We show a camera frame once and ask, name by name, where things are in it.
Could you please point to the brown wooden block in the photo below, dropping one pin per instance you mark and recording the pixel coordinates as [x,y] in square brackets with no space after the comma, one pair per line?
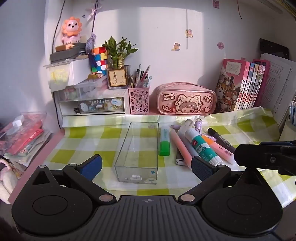
[63,47]

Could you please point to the purple pen with dome figure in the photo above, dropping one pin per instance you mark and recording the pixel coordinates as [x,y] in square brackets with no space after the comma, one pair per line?
[192,150]

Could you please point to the green checkered tablecloth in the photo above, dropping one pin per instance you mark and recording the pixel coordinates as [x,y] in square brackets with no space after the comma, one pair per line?
[92,139]

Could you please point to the white drawer unit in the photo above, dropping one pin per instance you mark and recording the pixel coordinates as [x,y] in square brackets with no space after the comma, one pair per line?
[69,109]

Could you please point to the pile of colourful packets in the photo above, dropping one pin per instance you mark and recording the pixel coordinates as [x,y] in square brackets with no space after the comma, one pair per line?
[25,143]

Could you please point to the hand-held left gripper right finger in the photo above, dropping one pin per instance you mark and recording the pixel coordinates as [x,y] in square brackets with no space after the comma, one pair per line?
[202,169]

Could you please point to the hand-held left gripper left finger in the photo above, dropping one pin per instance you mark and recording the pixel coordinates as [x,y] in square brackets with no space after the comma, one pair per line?
[90,168]

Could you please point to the cartoon character wall sticker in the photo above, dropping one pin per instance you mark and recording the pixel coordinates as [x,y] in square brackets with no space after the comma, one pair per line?
[189,33]

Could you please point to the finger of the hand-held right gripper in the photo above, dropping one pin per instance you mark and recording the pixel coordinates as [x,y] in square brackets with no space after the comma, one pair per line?
[254,155]

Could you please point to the round pink wall sticker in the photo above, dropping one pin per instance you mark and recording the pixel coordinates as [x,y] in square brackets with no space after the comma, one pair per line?
[220,45]

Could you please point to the pale container with pens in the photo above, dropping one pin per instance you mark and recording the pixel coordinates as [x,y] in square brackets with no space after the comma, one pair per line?
[291,125]

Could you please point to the white glue stick green label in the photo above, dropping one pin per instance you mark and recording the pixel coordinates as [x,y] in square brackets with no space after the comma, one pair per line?
[203,148]

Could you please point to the pink cartoon pencil case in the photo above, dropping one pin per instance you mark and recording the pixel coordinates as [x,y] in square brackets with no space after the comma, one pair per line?
[185,99]

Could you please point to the white charger plug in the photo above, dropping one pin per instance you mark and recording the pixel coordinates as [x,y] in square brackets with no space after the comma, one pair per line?
[18,120]

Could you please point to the pink highlighter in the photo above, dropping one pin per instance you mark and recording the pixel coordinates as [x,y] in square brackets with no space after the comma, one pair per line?
[182,148]

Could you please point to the pale fabric bag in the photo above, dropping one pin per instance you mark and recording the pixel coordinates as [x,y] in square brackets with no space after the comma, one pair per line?
[8,180]

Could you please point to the black board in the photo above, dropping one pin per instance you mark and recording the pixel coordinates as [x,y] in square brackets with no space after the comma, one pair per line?
[275,47]

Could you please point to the small black clip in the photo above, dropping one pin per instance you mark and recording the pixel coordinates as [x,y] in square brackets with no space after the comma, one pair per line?
[76,110]

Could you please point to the colourful twisted puzzle cube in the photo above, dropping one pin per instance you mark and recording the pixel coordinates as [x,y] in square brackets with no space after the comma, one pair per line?
[99,60]

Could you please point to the illustrated pink book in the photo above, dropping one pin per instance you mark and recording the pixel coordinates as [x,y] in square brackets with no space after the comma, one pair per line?
[227,88]

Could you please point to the white storage box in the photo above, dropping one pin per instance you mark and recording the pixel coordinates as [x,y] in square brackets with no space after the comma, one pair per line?
[78,71]

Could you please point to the white and pink spine book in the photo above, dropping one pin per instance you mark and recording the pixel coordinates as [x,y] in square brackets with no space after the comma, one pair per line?
[248,92]
[259,88]
[253,90]

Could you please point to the bunch of pens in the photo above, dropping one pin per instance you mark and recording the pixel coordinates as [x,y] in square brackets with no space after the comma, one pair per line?
[141,78]

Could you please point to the clear container of tape rolls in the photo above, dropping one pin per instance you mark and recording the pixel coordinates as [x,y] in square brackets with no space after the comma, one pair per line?
[67,94]

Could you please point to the purple hanging sachet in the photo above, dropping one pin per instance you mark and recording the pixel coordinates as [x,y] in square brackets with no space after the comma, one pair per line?
[90,42]

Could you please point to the pink slipcase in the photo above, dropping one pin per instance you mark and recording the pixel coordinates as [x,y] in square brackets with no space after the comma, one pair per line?
[267,76]

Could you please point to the small brown animal figurine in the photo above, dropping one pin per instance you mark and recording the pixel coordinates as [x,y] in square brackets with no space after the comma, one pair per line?
[94,76]

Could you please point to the square pink wall sticker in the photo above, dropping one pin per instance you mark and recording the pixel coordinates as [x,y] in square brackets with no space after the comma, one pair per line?
[216,3]

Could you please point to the lucky bamboo in glass vase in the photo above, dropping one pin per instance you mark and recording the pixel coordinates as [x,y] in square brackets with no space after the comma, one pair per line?
[115,76]

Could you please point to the clear lidded storage box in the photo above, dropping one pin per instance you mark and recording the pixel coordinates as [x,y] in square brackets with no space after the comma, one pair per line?
[92,87]

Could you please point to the dark grey case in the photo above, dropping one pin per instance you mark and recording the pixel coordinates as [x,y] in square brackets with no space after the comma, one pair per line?
[64,55]

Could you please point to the orange highlighter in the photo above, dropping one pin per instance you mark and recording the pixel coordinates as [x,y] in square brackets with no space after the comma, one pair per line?
[222,153]

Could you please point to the clear flat plastic case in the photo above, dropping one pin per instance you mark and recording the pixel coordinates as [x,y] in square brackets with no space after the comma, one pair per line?
[34,119]

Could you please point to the pink and orange lion toy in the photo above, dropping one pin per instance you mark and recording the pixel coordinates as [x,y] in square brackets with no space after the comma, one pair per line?
[70,30]

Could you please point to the pink perforated pen holder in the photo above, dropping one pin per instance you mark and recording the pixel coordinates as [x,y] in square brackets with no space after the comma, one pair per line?
[138,99]

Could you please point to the black whiteboard marker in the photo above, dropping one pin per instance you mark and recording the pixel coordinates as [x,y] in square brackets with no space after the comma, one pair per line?
[219,139]

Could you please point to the stack of printed papers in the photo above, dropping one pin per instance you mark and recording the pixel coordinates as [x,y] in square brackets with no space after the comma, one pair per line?
[279,88]

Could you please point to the clear plastic organizer box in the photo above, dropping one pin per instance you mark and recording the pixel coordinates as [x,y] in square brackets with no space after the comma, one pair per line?
[136,150]

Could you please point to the green highlighter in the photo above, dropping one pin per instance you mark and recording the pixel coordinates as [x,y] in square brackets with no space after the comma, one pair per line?
[164,148]

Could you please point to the dirty white eraser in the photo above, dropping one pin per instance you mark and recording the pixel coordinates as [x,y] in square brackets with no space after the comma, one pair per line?
[185,128]

